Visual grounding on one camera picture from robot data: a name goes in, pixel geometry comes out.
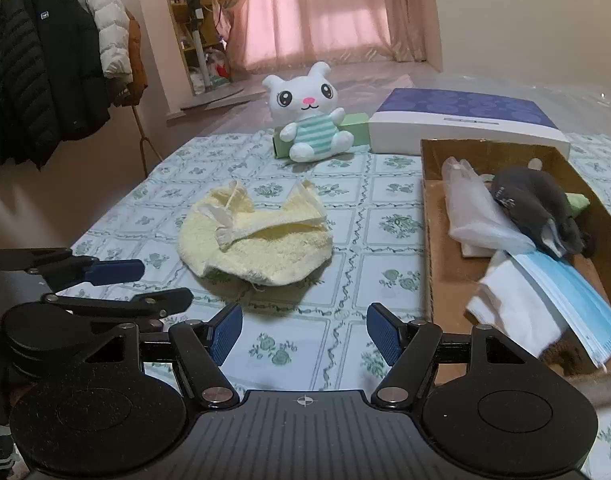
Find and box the light green cloth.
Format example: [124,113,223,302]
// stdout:
[568,192,591,221]

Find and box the white puffer jacket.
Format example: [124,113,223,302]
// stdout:
[65,0,133,83]

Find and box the brown cardboard box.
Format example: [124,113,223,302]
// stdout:
[419,138,611,391]

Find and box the yellow towel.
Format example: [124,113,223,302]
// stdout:
[178,180,333,288]

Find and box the pink curtain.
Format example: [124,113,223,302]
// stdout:
[230,0,443,73]

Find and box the floral tablecloth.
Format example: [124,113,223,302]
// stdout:
[70,132,611,480]

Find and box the clear plastic bag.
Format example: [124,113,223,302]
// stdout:
[441,156,536,256]

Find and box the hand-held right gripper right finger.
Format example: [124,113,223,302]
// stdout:
[366,302,529,406]

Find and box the dark grey cloth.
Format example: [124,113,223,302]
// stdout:
[488,167,586,261]

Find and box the black puffer jacket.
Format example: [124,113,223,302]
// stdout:
[28,0,111,166]
[0,0,51,171]

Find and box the white plush cat toy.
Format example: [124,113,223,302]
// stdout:
[262,61,356,163]

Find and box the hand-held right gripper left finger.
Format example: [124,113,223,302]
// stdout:
[85,302,245,406]

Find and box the wooden bookshelf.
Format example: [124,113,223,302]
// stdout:
[158,0,236,96]

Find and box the white cloth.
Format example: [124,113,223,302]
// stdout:
[466,252,571,358]

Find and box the blue face mask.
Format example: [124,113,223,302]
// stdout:
[505,250,611,371]

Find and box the brown jacket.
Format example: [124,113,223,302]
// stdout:
[102,7,148,108]

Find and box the green tissue box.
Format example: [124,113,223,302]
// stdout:
[272,112,371,161]

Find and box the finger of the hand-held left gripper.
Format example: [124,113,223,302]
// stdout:
[42,287,194,321]
[0,247,146,286]

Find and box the white and purple box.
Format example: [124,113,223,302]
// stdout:
[369,87,571,157]

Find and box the standing fan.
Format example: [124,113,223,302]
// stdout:
[180,0,266,111]

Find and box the metal clothes rack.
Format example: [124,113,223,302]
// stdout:
[0,0,166,176]

